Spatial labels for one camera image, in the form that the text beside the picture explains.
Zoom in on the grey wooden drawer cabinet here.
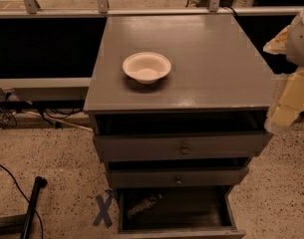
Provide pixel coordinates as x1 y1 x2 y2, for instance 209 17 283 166
83 14 279 239

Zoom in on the metal rail frame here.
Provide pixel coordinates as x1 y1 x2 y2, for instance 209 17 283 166
0 0 304 101

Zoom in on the black metal stand leg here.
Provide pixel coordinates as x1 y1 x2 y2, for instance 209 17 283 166
20 176 47 239

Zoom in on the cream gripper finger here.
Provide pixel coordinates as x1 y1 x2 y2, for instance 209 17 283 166
263 26 290 55
271 68 304 126

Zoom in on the white paper bowl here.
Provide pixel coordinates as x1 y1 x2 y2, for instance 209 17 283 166
123 52 171 84

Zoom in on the clear plastic water bottle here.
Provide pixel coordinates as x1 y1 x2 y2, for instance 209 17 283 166
127 193 162 219

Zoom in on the grey middle drawer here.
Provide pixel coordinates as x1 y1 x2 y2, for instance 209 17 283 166
107 167 249 188

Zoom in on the grey drawer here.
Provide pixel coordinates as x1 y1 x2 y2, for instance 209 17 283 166
107 167 249 188
94 131 272 162
115 186 246 239

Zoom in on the black cable bundle under rail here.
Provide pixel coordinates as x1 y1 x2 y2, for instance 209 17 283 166
0 92 85 129

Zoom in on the blue tape cross mark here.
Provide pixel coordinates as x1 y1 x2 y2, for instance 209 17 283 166
93 189 114 228

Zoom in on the grey bottom drawer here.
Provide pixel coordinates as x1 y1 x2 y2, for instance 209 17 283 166
115 186 246 239

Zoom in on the grey top drawer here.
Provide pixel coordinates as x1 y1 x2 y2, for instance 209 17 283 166
94 131 272 162

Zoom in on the black floor cable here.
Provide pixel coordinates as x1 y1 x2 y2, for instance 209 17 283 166
0 158 45 239

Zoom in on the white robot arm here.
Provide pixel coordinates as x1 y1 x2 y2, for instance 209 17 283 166
263 8 304 132

